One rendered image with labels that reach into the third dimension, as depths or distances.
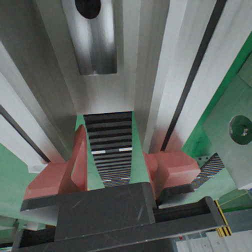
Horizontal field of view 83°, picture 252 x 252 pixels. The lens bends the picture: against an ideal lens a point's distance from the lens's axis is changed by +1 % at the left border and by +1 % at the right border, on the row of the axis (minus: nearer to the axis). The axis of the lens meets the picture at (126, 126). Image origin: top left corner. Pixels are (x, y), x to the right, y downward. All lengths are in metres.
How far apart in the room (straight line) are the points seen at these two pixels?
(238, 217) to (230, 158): 12.63
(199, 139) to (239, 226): 12.46
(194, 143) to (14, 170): 0.34
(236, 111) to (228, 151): 0.05
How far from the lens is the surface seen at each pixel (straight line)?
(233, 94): 0.20
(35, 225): 2.62
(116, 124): 0.16
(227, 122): 0.21
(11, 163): 0.32
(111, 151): 0.18
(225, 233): 6.60
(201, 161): 0.35
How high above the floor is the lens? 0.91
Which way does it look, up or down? 39 degrees down
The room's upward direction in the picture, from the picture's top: 171 degrees clockwise
